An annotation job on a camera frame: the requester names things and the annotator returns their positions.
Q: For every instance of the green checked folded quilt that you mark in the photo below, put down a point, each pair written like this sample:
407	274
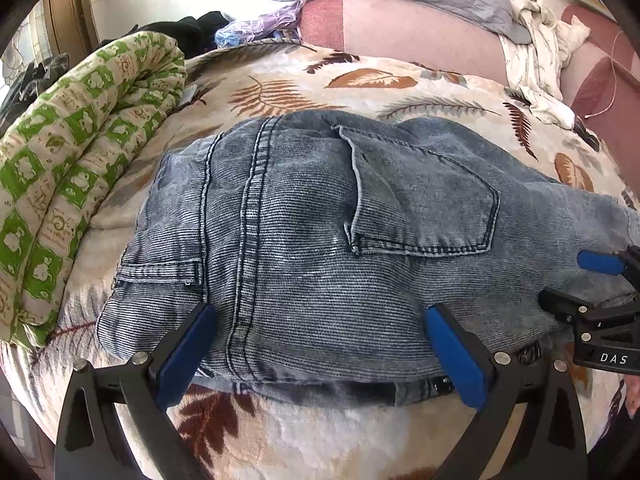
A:
75	160

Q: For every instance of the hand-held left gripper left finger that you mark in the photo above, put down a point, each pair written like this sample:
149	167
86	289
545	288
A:
185	355

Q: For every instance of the white printed cloth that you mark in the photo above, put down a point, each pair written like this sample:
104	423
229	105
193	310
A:
540	45

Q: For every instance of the leaf print fleece blanket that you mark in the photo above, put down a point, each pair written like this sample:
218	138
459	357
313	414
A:
300	90

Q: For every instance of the purple plastic bag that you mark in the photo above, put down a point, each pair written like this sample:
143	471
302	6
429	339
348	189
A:
265	22

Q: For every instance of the blue plastic bag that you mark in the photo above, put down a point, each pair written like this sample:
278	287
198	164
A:
231	37

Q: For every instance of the dark grey garment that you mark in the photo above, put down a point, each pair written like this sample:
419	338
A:
30	77

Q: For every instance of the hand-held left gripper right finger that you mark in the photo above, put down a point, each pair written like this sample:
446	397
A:
457	360

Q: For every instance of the pink bed sheet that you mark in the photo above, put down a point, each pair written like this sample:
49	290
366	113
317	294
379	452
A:
410	30

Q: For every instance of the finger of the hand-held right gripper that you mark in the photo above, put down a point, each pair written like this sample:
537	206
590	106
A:
597	262
562	304

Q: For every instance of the blue denim pants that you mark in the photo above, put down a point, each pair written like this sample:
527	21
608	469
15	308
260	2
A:
310	260

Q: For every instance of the small black object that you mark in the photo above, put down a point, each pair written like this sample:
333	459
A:
586	136

